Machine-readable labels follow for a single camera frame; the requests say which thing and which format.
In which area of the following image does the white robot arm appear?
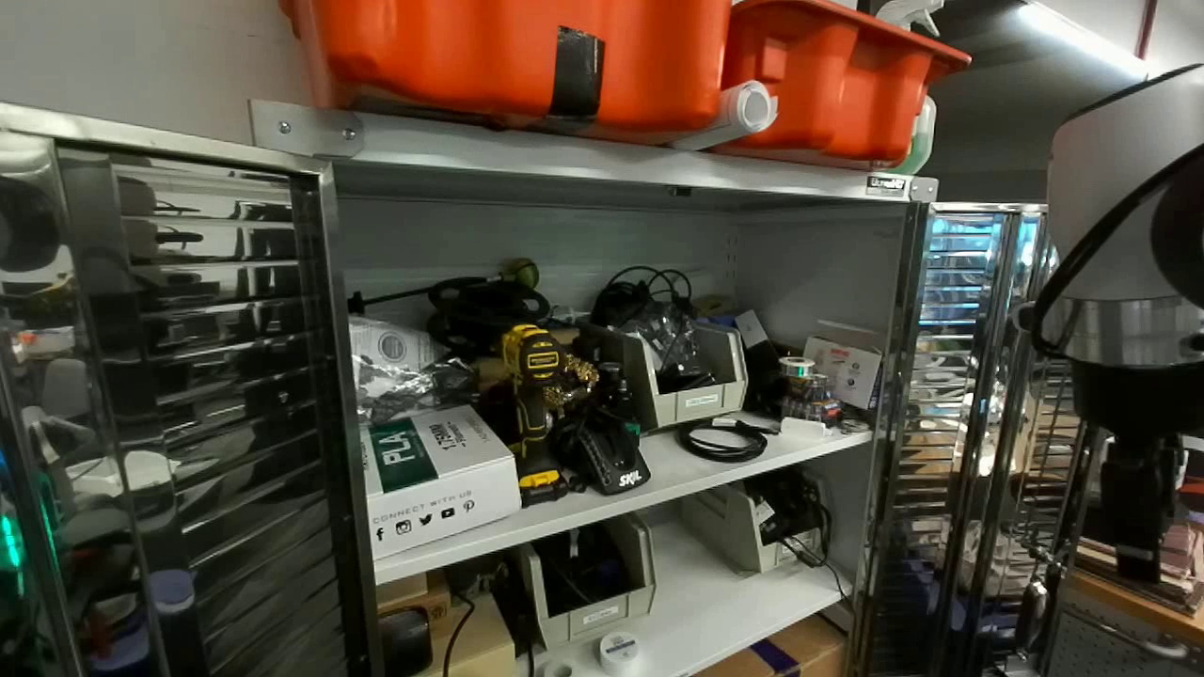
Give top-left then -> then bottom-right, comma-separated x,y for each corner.
1018,63 -> 1204,583

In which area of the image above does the white FLX cardboard box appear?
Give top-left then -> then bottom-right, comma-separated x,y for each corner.
361,407 -> 524,558

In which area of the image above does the brown cardboard box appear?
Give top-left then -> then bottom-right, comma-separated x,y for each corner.
701,618 -> 848,677

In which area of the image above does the grey metal shelving unit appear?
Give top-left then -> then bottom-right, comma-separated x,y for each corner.
252,103 -> 936,677

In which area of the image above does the grey storage bin upper shelf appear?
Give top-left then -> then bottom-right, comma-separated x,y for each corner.
602,326 -> 747,430

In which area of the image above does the black battery charger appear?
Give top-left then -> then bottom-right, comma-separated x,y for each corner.
563,407 -> 652,495

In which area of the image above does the white plastic bag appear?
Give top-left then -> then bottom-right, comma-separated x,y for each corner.
349,316 -> 438,410

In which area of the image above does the grey bin lower right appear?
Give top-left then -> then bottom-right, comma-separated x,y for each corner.
680,471 -> 830,577

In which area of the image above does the grey bin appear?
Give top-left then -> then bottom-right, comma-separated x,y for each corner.
680,471 -> 830,577
519,516 -> 656,652

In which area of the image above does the grey bin lower left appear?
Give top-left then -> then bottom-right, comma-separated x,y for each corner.
519,516 -> 656,652

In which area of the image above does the white plastic tube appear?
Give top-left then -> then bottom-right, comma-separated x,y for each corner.
678,78 -> 778,149

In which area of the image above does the large orange plastic tote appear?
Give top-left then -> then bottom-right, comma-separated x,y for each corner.
280,0 -> 731,130

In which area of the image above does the small orange plastic tote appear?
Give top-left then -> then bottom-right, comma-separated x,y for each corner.
721,0 -> 969,165

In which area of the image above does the yellow black cordless drill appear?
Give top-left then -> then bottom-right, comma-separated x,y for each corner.
499,323 -> 598,503

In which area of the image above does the black cable bundle rear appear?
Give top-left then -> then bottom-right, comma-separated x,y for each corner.
346,256 -> 557,362

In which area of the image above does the chrome wire rack right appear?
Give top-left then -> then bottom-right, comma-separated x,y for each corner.
857,202 -> 1081,677

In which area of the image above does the chrome wire rack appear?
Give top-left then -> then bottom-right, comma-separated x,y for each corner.
857,202 -> 1081,677
0,103 -> 381,677

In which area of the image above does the chrome wire rack left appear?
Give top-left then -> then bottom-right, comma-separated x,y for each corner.
0,103 -> 381,677

